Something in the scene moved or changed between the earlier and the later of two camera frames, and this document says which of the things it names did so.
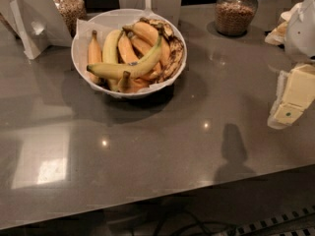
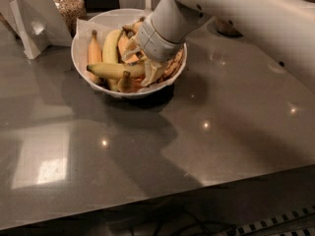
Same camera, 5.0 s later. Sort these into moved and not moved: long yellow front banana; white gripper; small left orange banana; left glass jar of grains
Moved: white gripper
Not moved: left glass jar of grains; small left orange banana; long yellow front banana
